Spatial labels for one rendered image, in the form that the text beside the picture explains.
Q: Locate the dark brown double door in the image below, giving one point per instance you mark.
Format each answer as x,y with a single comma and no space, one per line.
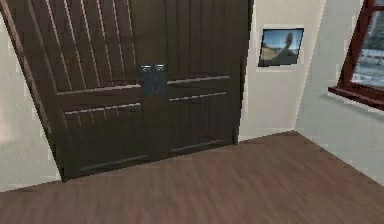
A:
100,100

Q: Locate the white framed landscape picture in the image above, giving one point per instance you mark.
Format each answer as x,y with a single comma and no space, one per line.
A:
281,46

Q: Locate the red brown framed window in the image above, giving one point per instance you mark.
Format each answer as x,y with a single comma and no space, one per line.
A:
366,60

